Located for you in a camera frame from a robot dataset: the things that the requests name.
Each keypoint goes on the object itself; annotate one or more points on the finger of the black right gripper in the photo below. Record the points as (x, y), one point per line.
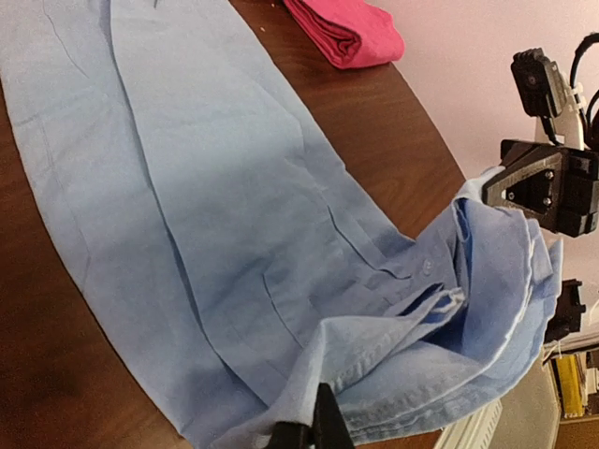
(535, 191)
(522, 159)

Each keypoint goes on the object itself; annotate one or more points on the pink trousers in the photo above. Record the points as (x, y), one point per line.
(349, 33)

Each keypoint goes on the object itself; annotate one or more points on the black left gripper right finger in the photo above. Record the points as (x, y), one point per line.
(329, 429)

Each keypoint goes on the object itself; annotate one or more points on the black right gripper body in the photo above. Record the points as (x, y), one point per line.
(577, 212)

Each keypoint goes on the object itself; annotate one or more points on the light blue shirt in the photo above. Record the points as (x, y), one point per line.
(233, 262)

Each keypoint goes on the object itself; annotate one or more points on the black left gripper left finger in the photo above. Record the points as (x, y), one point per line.
(286, 435)

